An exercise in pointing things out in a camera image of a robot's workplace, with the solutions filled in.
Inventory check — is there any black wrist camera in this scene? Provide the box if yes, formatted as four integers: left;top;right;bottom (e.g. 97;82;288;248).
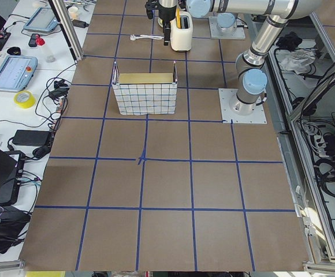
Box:
145;0;158;20

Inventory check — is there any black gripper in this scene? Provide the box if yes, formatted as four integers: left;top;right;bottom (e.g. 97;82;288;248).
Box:
158;0;176;46

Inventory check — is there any wire shelf rack with wood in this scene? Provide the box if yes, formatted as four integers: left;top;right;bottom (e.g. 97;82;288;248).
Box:
112;62;178;115

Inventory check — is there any blue teach pendant near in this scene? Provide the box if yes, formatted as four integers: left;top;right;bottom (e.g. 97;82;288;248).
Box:
0;55;38;92

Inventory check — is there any black laptop computer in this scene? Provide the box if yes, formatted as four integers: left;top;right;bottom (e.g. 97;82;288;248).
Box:
0;150;24;207

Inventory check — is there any white power cord with plug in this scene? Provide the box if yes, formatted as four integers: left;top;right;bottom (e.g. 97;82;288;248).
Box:
130;33;165;42

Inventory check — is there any white crumpled cloth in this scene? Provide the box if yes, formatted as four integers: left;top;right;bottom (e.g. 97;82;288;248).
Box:
280;50;316;74

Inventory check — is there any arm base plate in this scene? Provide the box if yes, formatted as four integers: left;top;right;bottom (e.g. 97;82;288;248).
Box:
209;16;245;40
218;88;267;124

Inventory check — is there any blue teach pendant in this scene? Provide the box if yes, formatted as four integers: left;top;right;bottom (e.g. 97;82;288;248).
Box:
0;55;38;92
23;7;58;33

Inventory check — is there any paper cup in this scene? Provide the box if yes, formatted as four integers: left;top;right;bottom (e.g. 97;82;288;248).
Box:
68;6;79;20

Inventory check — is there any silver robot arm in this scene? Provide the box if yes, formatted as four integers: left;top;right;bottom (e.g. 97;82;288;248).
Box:
217;13;237;32
185;0;322;115

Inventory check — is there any black power adapter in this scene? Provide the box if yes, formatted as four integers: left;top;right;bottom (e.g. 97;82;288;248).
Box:
12;130;50;147

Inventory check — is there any yellow tape roll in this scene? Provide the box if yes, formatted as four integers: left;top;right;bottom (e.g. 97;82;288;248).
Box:
13;90;36;109

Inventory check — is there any black phone device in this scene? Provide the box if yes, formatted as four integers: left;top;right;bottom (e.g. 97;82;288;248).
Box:
28;33;39;48

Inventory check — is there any toast bread slice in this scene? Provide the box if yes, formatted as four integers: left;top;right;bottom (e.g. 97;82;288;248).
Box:
176;8;181;29

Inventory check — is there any black small bowl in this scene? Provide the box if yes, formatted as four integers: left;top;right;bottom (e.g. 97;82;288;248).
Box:
7;47;21;55

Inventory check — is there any aluminium frame post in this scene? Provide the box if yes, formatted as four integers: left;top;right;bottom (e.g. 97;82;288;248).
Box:
49;0;84;62

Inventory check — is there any blue teach pendant far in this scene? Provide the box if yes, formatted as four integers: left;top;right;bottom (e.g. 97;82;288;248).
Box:
23;7;58;33

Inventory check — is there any white two-slot toaster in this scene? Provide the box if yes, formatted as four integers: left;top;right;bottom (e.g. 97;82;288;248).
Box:
170;11;193;52

